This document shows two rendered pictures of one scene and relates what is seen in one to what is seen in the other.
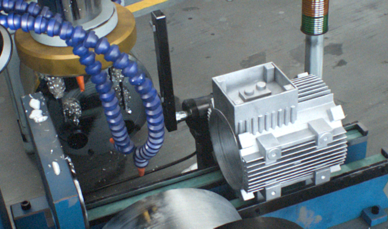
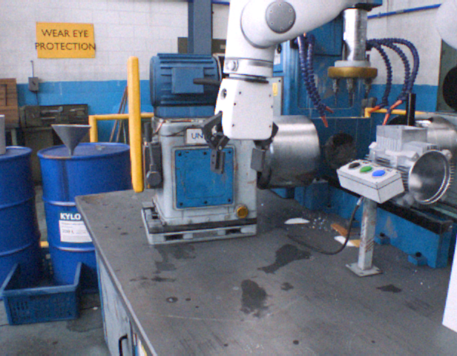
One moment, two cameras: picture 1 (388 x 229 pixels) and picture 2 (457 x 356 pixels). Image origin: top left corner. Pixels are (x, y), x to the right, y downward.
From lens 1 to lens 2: 1.52 m
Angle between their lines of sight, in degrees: 83
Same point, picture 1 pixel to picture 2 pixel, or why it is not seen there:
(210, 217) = (292, 120)
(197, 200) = (302, 119)
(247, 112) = (380, 132)
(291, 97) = (398, 133)
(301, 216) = (387, 223)
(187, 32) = not seen: outside the picture
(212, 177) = not seen: hidden behind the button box
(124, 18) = (360, 67)
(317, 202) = (395, 219)
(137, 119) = not seen: hidden behind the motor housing
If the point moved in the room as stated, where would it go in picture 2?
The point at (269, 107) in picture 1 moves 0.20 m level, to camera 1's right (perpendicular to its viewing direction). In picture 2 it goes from (389, 134) to (418, 143)
